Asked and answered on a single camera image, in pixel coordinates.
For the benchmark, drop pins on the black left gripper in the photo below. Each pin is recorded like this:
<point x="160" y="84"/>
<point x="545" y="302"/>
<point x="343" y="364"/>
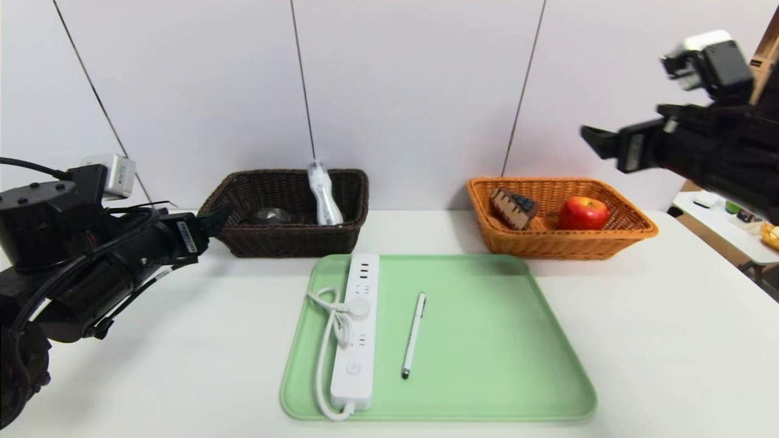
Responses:
<point x="187" y="236"/>

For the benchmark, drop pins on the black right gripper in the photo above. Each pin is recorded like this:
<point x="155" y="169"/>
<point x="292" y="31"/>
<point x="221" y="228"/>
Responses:
<point x="635" y="148"/>

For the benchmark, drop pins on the red apple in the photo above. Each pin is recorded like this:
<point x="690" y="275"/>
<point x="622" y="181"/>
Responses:
<point x="583" y="214"/>

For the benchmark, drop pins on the clear plastic bottle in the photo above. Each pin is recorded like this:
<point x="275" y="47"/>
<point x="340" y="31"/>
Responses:
<point x="324" y="198"/>

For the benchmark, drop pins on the chocolate blueberry cake slice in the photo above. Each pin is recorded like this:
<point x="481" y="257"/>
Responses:
<point x="514" y="210"/>

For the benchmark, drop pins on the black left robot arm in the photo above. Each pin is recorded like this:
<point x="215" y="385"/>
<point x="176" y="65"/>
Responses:
<point x="36" y="225"/>

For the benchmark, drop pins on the dark brown wicker basket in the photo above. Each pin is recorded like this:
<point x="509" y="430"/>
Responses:
<point x="286" y="243"/>

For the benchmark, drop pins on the orange wicker basket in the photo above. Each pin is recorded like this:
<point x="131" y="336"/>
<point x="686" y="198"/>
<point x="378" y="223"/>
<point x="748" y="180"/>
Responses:
<point x="548" y="246"/>

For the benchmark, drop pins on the small white box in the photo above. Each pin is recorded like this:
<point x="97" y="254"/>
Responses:
<point x="706" y="199"/>

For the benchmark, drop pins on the white side table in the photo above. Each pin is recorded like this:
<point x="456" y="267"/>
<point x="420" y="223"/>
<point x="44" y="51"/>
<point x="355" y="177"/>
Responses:
<point x="712" y="228"/>

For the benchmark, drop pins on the green round fruit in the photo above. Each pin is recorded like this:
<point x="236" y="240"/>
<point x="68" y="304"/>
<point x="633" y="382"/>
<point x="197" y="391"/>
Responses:
<point x="731" y="208"/>

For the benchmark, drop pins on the small black red item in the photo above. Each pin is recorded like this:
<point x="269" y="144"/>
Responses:
<point x="745" y="216"/>

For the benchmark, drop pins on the yellow wicker bowl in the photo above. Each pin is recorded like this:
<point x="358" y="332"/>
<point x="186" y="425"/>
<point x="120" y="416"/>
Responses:
<point x="772" y="237"/>

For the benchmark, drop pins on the white power strip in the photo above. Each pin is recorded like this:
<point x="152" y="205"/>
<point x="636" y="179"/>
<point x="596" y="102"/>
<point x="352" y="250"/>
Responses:
<point x="355" y="377"/>

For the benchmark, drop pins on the white stylus pen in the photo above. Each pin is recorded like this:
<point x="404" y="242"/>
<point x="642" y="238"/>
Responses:
<point x="413" y="334"/>

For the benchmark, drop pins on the light green plastic tray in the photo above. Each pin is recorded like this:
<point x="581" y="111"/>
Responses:
<point x="487" y="365"/>

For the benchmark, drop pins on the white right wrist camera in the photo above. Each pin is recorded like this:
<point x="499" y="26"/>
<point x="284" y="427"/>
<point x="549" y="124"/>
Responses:
<point x="712" y="58"/>

